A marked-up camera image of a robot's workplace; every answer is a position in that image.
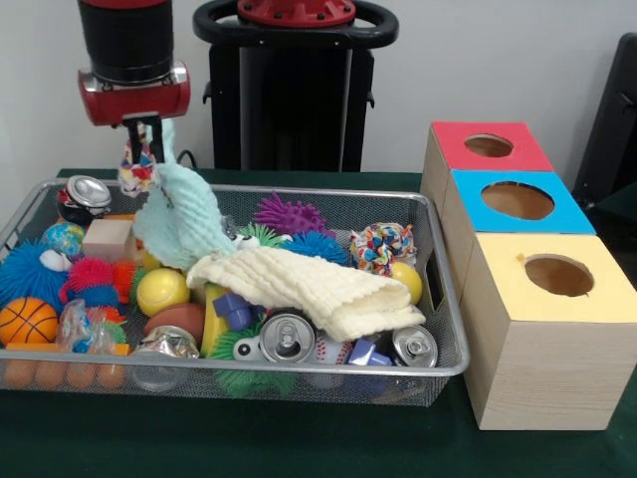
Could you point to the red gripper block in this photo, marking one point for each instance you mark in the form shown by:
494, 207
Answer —
134, 103

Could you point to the mint green knitted cloth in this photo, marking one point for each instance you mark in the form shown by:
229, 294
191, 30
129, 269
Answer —
184, 224

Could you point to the cream knitted cloth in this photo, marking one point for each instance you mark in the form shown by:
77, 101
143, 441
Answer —
318, 289

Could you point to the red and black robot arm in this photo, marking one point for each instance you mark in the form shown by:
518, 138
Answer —
124, 40

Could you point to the shallow clear mesh bin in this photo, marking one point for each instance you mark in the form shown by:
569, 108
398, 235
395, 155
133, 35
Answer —
438, 299

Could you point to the wooden box with three holes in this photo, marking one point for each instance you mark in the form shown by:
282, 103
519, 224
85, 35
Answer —
537, 349

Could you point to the silver topped dark can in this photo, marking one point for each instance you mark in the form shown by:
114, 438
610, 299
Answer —
85, 194

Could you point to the pale wooden cube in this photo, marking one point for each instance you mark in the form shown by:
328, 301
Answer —
107, 239

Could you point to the plain yellow ball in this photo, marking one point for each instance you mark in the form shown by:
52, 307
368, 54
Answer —
162, 291

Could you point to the purple spiky toy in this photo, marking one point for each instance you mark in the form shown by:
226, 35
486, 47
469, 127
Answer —
289, 214

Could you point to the blue spiky ball with eyes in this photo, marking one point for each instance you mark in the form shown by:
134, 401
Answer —
30, 274

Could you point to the orange toy basketball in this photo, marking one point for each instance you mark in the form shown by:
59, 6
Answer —
27, 321

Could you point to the open silver can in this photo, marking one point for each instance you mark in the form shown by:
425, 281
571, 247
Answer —
287, 339

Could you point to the yellow smiley ball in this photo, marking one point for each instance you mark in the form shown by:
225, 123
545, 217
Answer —
408, 282

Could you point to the dark green table cloth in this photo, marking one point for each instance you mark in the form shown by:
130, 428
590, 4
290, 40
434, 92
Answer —
299, 438

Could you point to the silver crushed can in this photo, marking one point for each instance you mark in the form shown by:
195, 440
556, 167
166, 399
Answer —
413, 346

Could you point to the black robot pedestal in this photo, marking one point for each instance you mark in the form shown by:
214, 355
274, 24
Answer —
289, 100

